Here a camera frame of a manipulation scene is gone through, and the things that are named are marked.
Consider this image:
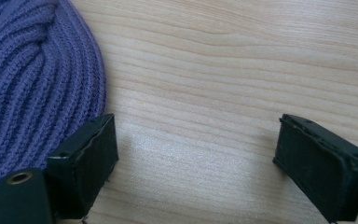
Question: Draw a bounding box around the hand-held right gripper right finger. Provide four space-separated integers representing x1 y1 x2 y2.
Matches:
272 113 358 224

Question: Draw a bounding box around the purple knitted hat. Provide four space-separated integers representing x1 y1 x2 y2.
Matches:
0 0 107 207

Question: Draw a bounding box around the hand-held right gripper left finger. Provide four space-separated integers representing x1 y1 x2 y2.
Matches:
45 113 120 220

